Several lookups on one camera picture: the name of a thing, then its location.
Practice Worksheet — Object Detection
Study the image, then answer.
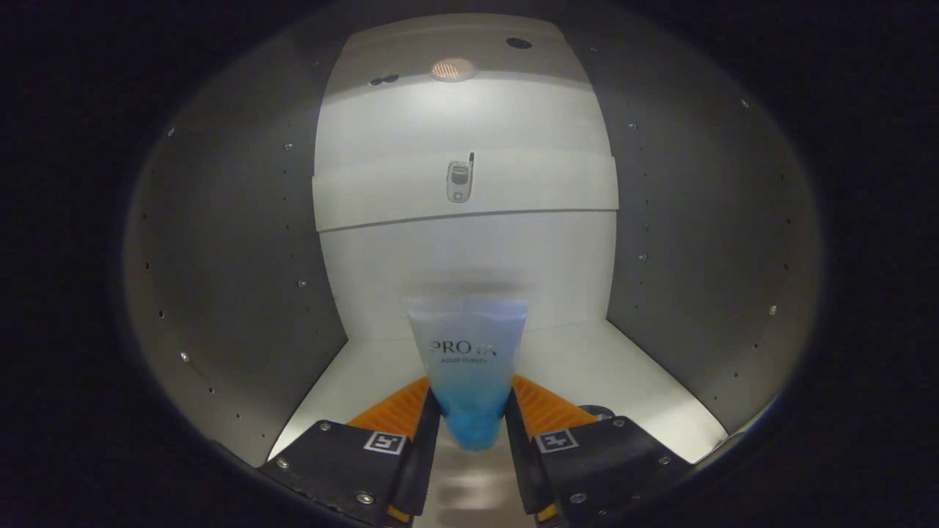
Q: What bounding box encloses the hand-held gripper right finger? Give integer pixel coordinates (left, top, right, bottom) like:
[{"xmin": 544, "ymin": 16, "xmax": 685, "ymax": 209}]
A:
[{"xmin": 503, "ymin": 374, "xmax": 694, "ymax": 525}]

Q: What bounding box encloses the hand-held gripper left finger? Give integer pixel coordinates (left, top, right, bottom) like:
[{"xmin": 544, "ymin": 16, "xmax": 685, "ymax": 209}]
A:
[{"xmin": 258, "ymin": 375, "xmax": 442, "ymax": 527}]

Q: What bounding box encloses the blue white cosmetic tube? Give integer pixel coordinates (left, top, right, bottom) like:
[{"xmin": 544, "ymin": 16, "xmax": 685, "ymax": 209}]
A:
[{"xmin": 402, "ymin": 295, "xmax": 529, "ymax": 451}]

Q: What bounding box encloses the dark grey cabinet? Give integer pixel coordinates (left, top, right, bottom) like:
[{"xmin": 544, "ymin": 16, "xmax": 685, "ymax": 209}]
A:
[{"xmin": 121, "ymin": 11, "xmax": 822, "ymax": 470}]

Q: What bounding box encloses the round cabinet light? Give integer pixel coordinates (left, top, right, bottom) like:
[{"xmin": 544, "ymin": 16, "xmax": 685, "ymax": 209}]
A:
[{"xmin": 429, "ymin": 57, "xmax": 479, "ymax": 83}]

